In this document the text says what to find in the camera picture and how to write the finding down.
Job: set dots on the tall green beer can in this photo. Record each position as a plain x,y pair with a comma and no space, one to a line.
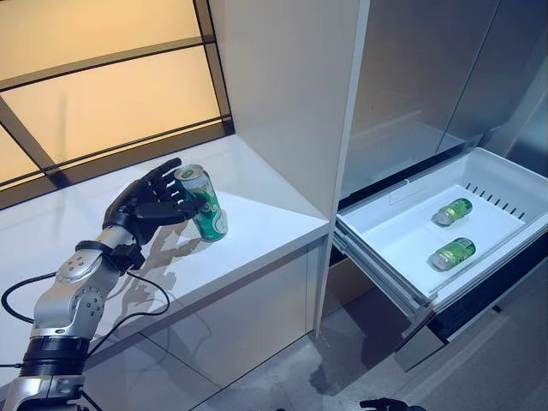
205,210

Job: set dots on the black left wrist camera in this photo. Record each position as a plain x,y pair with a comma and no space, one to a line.
128,256

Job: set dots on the white counter cabinet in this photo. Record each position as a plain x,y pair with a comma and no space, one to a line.
240,240

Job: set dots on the tall white side panel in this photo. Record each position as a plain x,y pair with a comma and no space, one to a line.
278,85

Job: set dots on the black framed lit window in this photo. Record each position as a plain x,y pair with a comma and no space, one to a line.
107,98

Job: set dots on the small light green can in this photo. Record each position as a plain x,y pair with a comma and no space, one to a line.
454,253
454,211

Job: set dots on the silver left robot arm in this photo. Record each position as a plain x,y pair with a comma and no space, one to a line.
64,299

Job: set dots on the silver fridge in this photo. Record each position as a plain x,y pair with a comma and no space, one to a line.
406,85

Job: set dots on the white fridge drawer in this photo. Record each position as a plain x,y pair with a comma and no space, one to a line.
385,231

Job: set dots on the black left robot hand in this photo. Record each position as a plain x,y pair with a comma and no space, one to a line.
137,210

